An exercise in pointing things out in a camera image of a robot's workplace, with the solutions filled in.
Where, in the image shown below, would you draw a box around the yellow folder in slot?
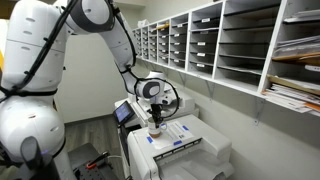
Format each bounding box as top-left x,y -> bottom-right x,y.
154,22 -> 171,32

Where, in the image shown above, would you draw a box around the tan folder with papers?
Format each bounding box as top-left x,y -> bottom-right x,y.
266,73 -> 320,97

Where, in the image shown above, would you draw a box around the white shelf bracket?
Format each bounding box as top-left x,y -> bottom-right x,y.
254,96 -> 266,127
177,72 -> 187,87
205,80 -> 216,102

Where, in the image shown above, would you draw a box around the white office copier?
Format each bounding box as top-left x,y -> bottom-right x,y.
113,87 -> 200,180

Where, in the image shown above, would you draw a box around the white mug with brown base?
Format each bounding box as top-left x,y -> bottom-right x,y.
147,116 -> 168,139

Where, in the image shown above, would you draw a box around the stack of white papers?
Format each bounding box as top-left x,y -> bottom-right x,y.
261,83 -> 320,115

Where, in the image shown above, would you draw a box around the red handled tool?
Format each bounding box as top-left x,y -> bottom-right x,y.
85,151 -> 111,171

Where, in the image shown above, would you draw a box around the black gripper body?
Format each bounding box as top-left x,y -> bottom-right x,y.
150,103 -> 164,118

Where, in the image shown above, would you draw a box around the manila envelopes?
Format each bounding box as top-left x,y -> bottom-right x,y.
271,51 -> 320,67

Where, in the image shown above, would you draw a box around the brown wooden door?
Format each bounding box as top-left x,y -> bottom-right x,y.
0,0 -> 16,20

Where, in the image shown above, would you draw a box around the white papers in slot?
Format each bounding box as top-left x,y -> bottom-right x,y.
282,8 -> 320,25

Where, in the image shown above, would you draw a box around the white desktop printer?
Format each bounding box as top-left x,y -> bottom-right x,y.
126,114 -> 235,180

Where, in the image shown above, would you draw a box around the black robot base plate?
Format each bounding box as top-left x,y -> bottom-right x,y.
67,142 -> 118,180

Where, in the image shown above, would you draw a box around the white box on shelf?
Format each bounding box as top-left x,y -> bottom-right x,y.
136,18 -> 150,29

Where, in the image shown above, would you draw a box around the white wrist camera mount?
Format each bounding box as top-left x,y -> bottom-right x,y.
158,93 -> 175,107

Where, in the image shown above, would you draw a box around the white paper sheet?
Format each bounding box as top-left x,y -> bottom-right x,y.
145,120 -> 196,150

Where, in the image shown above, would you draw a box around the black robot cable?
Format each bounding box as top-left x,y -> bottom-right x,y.
0,0 -> 181,120

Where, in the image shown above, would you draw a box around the grey paper pile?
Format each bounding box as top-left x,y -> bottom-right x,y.
273,35 -> 320,58

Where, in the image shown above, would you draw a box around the white mail sorter shelf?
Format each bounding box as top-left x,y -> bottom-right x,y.
132,0 -> 320,118

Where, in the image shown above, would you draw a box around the copier touch screen panel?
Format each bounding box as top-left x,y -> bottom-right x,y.
112,100 -> 136,127

